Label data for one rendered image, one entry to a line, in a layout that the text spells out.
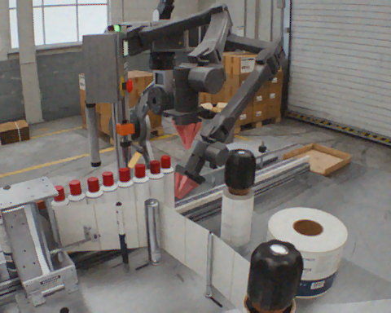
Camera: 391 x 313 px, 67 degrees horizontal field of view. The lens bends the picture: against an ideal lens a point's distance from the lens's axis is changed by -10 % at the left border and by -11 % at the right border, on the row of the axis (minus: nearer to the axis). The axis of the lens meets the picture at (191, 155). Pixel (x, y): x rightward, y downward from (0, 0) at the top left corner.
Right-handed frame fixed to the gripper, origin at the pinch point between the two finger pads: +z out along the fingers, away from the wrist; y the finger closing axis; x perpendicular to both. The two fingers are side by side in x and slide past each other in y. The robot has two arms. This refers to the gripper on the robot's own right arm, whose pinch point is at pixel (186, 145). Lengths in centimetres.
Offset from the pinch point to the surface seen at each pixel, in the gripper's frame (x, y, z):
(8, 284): 15, -49, 32
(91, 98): 22.8, -15.0, -11.2
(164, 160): 18.8, 6.0, 10.8
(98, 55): 21.1, -13.1, -22.8
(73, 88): 554, 163, 60
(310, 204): -5, 59, 36
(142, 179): 17.3, -3.6, 14.3
